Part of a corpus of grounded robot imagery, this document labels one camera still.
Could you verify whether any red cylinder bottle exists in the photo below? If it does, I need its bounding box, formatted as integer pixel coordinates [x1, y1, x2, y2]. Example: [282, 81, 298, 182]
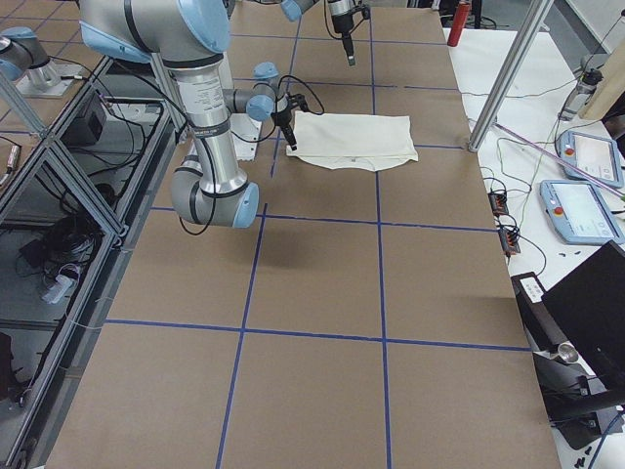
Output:
[447, 0, 472, 47]

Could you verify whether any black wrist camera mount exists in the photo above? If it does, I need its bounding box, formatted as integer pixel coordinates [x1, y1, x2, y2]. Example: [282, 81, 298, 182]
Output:
[288, 94, 310, 112]

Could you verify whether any cream long-sleeve cat shirt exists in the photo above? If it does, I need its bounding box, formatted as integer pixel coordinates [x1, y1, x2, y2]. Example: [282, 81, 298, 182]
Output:
[286, 111, 419, 172]

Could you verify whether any blue teach pendant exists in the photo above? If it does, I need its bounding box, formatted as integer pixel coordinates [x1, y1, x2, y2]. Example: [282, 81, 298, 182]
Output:
[539, 180, 624, 245]
[557, 130, 624, 189]

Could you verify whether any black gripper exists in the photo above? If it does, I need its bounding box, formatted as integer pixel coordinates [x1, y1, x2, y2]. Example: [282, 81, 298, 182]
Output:
[272, 93, 297, 150]
[331, 9, 356, 66]

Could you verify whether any far blue teach pendant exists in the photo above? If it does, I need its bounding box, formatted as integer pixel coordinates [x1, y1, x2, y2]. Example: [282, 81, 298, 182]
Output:
[557, 130, 624, 189]

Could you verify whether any orange black connector board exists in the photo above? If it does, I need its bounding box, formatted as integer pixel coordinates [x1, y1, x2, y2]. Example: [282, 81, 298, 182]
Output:
[488, 191, 510, 216]

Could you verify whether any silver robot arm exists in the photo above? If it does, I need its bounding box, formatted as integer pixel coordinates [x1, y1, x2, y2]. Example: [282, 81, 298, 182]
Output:
[279, 0, 370, 66]
[80, 1, 293, 229]

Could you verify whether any aluminium frame post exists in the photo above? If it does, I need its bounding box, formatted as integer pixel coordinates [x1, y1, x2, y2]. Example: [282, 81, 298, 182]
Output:
[468, 0, 554, 152]

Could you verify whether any near blue teach pendant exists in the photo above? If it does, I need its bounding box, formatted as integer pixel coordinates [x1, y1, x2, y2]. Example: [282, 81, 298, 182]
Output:
[539, 180, 624, 245]

